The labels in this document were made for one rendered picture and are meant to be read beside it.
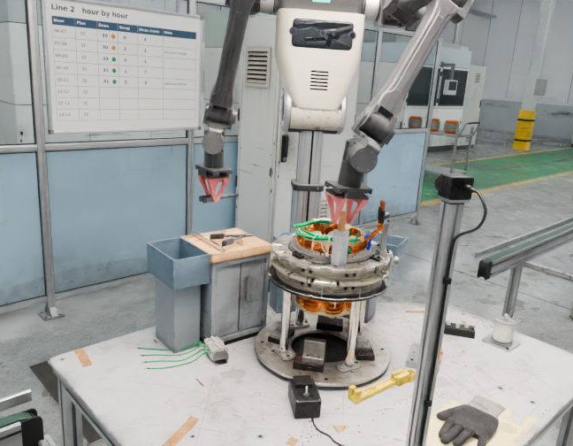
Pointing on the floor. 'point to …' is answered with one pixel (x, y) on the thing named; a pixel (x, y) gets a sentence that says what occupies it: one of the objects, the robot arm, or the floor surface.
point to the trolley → (454, 151)
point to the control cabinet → (477, 74)
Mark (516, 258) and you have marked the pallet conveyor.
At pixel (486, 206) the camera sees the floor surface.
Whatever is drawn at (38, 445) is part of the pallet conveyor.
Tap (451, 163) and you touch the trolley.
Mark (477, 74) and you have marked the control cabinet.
